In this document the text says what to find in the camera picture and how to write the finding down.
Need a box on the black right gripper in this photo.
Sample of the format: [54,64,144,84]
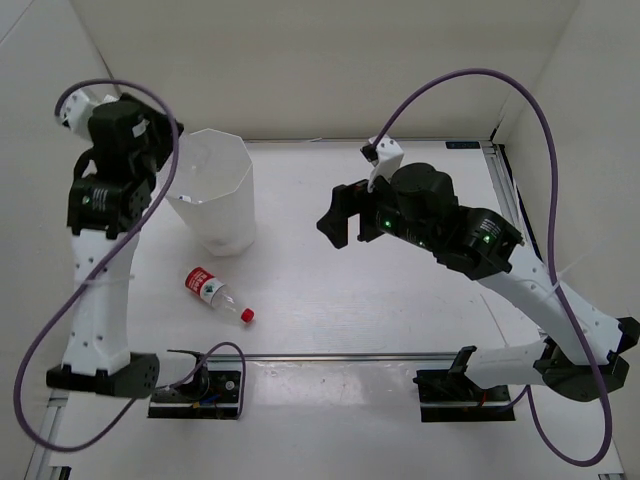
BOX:
[317,166,438,254]

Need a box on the red label plastic bottle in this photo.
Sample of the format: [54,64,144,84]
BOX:
[184,267,255,325]

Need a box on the white cap crushed bottle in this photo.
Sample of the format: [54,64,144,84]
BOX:
[178,129,219,175]

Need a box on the clear unlabelled plastic bottle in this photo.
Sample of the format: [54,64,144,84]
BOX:
[178,195,203,205]

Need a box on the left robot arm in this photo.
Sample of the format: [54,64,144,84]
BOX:
[46,88,183,399]

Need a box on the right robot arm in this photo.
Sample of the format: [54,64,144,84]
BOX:
[317,163,639,402]

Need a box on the white octagonal bin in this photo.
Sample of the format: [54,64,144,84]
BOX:
[165,129,256,257]

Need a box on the blue label sticker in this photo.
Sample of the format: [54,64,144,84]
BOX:
[445,141,481,150]

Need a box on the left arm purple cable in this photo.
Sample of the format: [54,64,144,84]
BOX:
[13,79,247,451]

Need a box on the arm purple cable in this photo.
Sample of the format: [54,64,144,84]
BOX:
[360,68,614,465]
[13,79,247,451]

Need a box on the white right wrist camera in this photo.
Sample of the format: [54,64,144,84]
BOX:
[361,135,404,193]

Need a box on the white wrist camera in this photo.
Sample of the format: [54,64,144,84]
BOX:
[361,135,404,193]
[55,87,117,142]

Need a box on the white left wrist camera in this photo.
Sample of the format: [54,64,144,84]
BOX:
[55,87,117,142]

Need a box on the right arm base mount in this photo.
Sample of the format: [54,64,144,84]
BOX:
[413,369,515,423]

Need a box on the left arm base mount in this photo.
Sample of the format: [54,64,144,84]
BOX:
[147,366,244,420]

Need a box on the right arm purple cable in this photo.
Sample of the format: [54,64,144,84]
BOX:
[360,68,614,465]

